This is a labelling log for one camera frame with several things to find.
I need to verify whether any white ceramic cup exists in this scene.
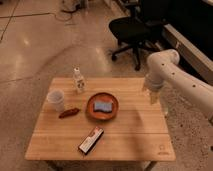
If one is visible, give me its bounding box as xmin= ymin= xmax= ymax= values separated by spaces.
xmin=47 ymin=90 xmax=65 ymax=113

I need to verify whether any wooden table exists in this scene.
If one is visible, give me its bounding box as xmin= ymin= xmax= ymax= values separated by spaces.
xmin=25 ymin=78 xmax=176 ymax=163

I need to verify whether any black red white box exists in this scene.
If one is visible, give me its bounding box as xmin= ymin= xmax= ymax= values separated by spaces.
xmin=78 ymin=127 xmax=104 ymax=155

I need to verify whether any brown round plate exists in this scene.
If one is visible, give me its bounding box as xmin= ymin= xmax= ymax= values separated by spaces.
xmin=86 ymin=92 xmax=119 ymax=120

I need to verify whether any long bench counter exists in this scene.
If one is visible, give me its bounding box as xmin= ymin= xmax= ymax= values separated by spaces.
xmin=154 ymin=0 xmax=213 ymax=85

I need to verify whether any white object on floor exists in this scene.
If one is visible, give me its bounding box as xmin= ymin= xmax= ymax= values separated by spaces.
xmin=61 ymin=0 xmax=88 ymax=13

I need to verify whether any brown sausage toy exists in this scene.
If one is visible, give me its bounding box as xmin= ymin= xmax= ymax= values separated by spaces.
xmin=59 ymin=108 xmax=80 ymax=119

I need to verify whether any black floor cable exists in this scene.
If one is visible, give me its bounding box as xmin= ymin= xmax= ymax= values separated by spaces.
xmin=0 ymin=0 xmax=78 ymax=43

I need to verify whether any clear plastic bottle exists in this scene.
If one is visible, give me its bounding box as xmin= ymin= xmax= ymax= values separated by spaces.
xmin=73 ymin=67 xmax=85 ymax=93

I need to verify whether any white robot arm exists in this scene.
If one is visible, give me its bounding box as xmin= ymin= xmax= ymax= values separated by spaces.
xmin=144 ymin=49 xmax=213 ymax=126

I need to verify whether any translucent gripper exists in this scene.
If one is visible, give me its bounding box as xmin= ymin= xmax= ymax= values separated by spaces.
xmin=142 ymin=74 xmax=163 ymax=105

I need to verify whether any blue sponge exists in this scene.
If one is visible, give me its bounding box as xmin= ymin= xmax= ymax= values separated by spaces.
xmin=94 ymin=101 xmax=112 ymax=113

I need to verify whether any black office chair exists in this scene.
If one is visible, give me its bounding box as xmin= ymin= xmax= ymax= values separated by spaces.
xmin=109 ymin=0 xmax=171 ymax=71

